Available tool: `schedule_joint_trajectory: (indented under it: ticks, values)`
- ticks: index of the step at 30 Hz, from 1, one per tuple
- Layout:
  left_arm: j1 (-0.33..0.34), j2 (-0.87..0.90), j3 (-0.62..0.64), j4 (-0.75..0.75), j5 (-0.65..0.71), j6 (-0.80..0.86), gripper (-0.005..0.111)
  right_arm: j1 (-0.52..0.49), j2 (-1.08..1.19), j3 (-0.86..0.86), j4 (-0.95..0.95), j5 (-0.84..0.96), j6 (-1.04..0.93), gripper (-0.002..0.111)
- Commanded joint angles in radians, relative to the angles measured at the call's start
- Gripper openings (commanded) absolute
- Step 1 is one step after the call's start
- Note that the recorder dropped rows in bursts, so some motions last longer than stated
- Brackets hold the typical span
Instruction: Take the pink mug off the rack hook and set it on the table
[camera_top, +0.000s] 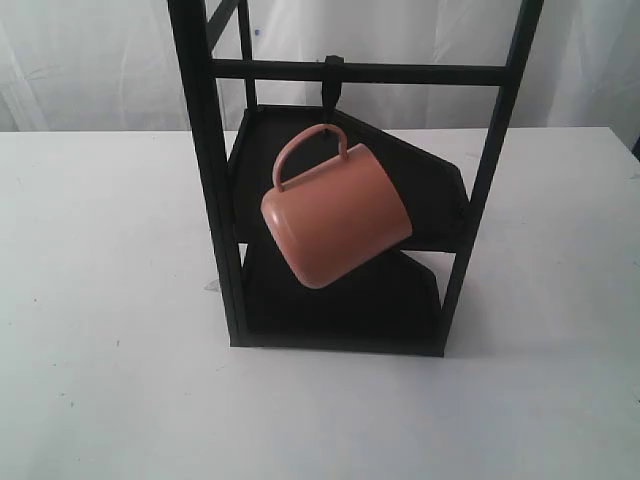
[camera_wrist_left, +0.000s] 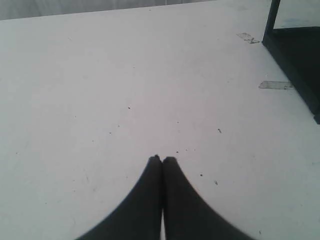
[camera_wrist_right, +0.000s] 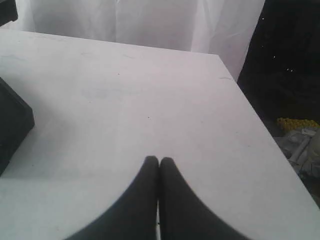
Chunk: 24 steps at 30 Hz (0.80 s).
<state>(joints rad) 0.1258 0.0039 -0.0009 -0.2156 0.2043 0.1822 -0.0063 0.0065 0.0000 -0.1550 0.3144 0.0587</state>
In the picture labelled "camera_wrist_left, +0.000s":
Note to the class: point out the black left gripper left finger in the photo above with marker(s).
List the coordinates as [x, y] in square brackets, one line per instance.
[139, 215]

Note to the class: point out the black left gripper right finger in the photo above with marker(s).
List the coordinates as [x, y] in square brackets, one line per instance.
[186, 215]

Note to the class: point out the black metal mug rack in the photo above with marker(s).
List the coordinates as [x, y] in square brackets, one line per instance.
[297, 52]

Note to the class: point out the clear tape strip near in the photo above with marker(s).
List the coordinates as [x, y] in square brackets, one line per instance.
[275, 85]

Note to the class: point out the clear tape strip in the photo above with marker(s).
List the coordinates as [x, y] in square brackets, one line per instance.
[247, 38]
[275, 85]

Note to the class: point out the clear tape strip far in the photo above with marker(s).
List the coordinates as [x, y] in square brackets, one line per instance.
[247, 38]

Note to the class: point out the white backdrop curtain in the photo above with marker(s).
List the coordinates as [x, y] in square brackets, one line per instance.
[16, 9]

